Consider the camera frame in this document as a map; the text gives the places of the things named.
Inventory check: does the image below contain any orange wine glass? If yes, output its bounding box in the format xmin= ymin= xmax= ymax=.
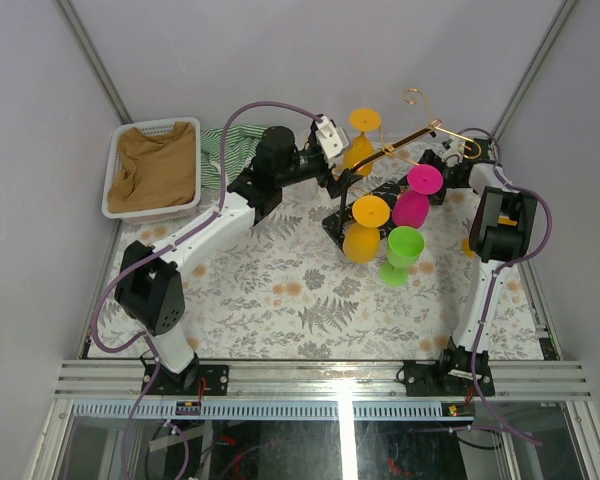
xmin=343 ymin=108 xmax=382 ymax=169
xmin=461 ymin=237 xmax=475 ymax=259
xmin=343 ymin=195 xmax=390 ymax=264

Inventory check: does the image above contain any purple cable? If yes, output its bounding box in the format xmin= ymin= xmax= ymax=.
xmin=454 ymin=127 xmax=554 ymax=447
xmin=88 ymin=101 xmax=331 ymax=480

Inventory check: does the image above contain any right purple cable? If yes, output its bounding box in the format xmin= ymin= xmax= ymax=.
xmin=454 ymin=127 xmax=554 ymax=447

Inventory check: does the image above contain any green plastic wine glass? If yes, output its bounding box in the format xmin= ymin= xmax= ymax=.
xmin=379 ymin=226 xmax=425 ymax=287

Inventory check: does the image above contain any brown cloth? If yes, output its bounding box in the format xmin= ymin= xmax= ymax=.
xmin=107 ymin=122 xmax=197 ymax=214

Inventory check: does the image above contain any white plastic basket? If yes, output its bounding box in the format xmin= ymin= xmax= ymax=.
xmin=102 ymin=117 xmax=201 ymax=225

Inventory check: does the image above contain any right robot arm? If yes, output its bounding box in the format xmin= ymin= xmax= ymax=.
xmin=404 ymin=150 xmax=542 ymax=396

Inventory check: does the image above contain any pink plastic wine glass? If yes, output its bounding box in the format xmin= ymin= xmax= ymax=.
xmin=392 ymin=165 xmax=443 ymax=229

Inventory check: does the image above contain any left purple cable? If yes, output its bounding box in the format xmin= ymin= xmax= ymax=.
xmin=88 ymin=101 xmax=331 ymax=480

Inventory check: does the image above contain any aluminium front rail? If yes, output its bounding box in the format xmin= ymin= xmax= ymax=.
xmin=54 ymin=359 xmax=592 ymax=402

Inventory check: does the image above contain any green striped cloth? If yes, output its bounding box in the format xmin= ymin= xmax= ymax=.
xmin=200 ymin=124 xmax=266 ymax=189

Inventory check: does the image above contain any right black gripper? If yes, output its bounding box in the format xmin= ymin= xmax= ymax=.
xmin=399 ymin=151 xmax=467 ymax=207

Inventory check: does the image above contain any gold wine glass rack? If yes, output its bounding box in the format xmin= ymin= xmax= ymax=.
xmin=322 ymin=114 xmax=486 ymax=255

